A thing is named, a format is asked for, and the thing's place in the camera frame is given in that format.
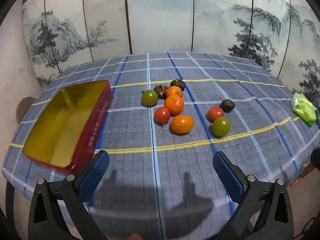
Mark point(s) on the brown passion fruit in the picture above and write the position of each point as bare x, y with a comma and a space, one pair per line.
161, 91
179, 83
227, 105

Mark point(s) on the green tomato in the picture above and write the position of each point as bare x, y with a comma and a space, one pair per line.
221, 126
149, 98

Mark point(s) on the red tin box gold interior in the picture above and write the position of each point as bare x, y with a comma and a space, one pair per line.
65, 135

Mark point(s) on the green snack packet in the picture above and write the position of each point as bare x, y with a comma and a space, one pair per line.
303, 108

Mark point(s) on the orange tangerine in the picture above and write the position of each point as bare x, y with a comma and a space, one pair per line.
174, 90
182, 124
174, 104

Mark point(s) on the orange tangerine bottom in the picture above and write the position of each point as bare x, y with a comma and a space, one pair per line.
182, 124

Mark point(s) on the painted landscape folding screen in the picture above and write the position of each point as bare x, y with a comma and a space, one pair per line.
280, 35

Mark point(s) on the blue plaid tablecloth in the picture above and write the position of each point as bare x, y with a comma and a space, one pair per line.
161, 185

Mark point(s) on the red tomato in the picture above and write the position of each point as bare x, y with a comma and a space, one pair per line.
162, 115
215, 113

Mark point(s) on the round grey stone disc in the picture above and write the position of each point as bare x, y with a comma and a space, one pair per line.
23, 107

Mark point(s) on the orange tangerine middle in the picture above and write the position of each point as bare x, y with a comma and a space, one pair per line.
174, 104

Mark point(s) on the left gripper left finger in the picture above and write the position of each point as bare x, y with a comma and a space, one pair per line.
45, 217

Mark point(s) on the green tomato right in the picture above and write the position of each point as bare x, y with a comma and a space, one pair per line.
221, 126

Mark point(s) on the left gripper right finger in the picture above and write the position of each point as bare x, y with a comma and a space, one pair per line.
264, 209

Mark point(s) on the green tomato left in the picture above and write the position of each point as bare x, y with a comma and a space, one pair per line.
149, 98

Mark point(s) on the brown passion fruit top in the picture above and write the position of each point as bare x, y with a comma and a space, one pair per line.
179, 83

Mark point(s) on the orange tangerine top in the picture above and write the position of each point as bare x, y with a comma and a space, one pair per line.
174, 90

